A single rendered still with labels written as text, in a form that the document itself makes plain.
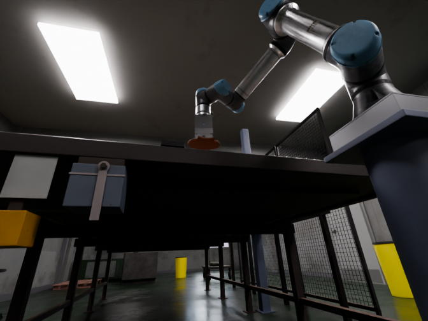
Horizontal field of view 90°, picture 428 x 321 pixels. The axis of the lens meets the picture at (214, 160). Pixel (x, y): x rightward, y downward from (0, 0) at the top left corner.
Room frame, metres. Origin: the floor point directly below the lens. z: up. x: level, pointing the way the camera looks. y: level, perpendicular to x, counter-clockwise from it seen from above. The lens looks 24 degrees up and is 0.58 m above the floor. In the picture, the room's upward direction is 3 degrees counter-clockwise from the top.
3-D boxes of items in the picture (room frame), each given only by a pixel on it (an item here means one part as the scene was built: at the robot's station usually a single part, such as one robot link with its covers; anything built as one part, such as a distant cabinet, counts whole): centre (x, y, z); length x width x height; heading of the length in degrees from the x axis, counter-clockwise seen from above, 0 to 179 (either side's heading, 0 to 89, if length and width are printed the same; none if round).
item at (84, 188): (0.58, 0.33, 0.77); 0.14 x 0.11 x 0.18; 107
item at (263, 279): (2.90, -0.50, 1.20); 0.17 x 0.17 x 2.40; 17
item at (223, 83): (0.81, -0.05, 1.31); 0.11 x 0.11 x 0.08; 50
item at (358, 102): (0.56, -0.53, 1.01); 0.15 x 0.15 x 0.10
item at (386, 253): (3.39, -2.50, 0.34); 0.42 x 0.42 x 0.68
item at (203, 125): (0.87, 0.04, 1.15); 0.10 x 0.09 x 0.16; 5
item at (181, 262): (8.12, 1.30, 0.32); 0.42 x 0.41 x 0.65; 14
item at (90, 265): (8.57, 4.06, 0.34); 1.69 x 1.54 x 0.69; 14
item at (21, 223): (0.53, 0.50, 0.74); 0.09 x 0.08 x 0.24; 107
